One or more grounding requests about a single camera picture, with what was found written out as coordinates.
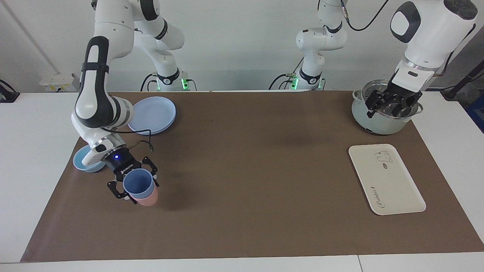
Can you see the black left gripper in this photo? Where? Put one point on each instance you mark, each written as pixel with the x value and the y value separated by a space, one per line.
pixel 404 91

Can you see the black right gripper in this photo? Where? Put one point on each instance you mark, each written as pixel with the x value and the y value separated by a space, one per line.
pixel 121 164

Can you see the blue ribbed cup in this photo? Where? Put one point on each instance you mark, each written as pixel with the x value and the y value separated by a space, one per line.
pixel 139 183

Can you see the pink cup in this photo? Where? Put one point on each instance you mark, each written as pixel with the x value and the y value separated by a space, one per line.
pixel 148 201

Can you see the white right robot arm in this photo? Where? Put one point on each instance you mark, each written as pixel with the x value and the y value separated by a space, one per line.
pixel 94 109

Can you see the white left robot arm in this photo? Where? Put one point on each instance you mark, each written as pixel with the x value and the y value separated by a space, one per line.
pixel 427 37

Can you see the cream rabbit print tray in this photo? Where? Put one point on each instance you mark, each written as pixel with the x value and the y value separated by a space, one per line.
pixel 385 181

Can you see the glass pot lid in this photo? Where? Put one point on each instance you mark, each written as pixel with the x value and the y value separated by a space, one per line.
pixel 389 110

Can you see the pale green cooking pot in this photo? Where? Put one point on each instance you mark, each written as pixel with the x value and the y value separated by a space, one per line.
pixel 378 124

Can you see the light blue bowl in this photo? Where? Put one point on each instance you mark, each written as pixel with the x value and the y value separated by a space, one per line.
pixel 81 163

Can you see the blue plate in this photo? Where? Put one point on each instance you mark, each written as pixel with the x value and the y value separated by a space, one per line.
pixel 155 113

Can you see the black slanted stand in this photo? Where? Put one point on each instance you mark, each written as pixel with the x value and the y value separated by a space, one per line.
pixel 463 81

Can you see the blue crate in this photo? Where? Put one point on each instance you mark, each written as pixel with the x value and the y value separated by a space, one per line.
pixel 477 113

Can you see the brown table mat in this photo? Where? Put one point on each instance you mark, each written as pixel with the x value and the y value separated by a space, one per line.
pixel 245 170

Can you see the white wall socket box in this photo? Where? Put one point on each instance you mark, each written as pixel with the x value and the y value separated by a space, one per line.
pixel 56 81

